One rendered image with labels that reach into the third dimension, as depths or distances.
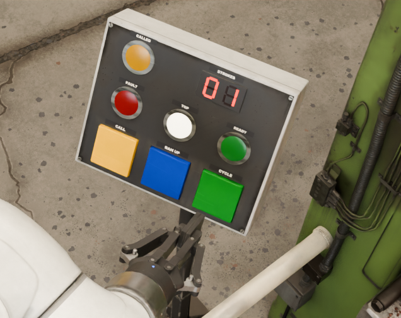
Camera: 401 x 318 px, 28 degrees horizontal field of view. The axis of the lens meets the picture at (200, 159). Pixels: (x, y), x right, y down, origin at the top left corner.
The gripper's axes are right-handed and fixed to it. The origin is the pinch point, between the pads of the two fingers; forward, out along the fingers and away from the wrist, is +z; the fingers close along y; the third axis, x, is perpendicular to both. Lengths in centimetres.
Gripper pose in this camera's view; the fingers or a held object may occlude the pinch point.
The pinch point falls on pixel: (191, 230)
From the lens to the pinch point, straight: 124.1
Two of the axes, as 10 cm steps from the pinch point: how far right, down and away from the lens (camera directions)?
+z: 3.4, -3.7, 8.7
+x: 2.7, -8.4, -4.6
